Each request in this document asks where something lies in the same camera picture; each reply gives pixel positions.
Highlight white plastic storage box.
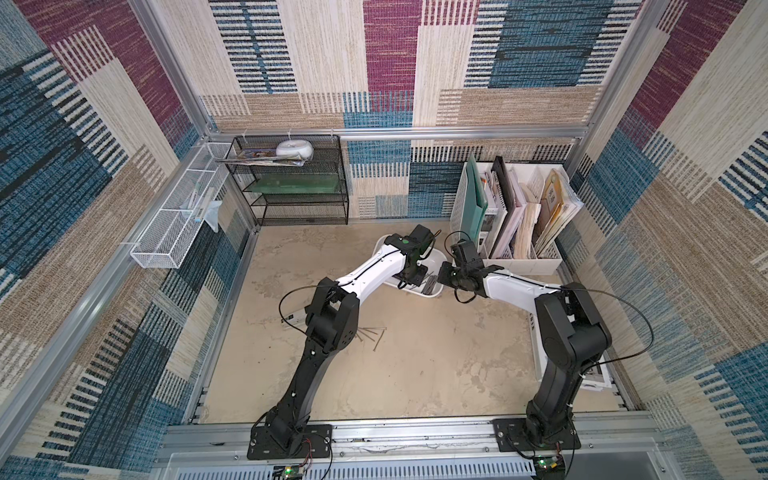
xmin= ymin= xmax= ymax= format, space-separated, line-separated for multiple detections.
xmin=374 ymin=225 xmax=447 ymax=298

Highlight steel nail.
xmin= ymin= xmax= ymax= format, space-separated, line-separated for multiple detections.
xmin=373 ymin=328 xmax=387 ymax=352
xmin=421 ymin=275 xmax=437 ymax=296

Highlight white Inedia magazine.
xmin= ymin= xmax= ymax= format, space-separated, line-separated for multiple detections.
xmin=528 ymin=314 xmax=612 ymax=392

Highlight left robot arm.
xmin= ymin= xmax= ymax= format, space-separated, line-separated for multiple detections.
xmin=248 ymin=225 xmax=436 ymax=460

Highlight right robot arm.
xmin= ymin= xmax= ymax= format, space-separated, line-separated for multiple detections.
xmin=438 ymin=240 xmax=612 ymax=453

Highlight white desktop file organizer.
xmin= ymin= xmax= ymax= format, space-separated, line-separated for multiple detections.
xmin=446 ymin=161 xmax=566 ymax=276

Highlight green folder in organizer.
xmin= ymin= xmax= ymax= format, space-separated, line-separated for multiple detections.
xmin=460 ymin=156 xmax=488 ymax=246

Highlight black binder in organizer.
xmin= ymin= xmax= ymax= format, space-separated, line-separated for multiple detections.
xmin=491 ymin=156 xmax=516 ymax=213

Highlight brown envelopes in organizer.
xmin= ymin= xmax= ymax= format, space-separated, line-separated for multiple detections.
xmin=532 ymin=168 xmax=584 ymax=256

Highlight green tray in shelf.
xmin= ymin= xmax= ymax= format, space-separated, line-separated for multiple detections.
xmin=244 ymin=174 xmax=341 ymax=195

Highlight magazines on black shelf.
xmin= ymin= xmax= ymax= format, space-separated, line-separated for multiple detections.
xmin=218 ymin=148 xmax=314 ymax=167

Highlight white round device on shelf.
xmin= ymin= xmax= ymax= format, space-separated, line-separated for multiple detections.
xmin=275 ymin=139 xmax=314 ymax=161

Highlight black wire mesh shelf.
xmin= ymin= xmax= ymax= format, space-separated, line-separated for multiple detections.
xmin=220 ymin=134 xmax=349 ymax=226

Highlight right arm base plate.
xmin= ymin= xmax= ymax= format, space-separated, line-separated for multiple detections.
xmin=491 ymin=417 xmax=582 ymax=452

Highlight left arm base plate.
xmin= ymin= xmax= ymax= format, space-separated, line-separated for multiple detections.
xmin=246 ymin=424 xmax=333 ymax=461

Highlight white wire wall basket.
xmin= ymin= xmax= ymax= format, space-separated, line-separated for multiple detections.
xmin=131 ymin=142 xmax=228 ymax=269

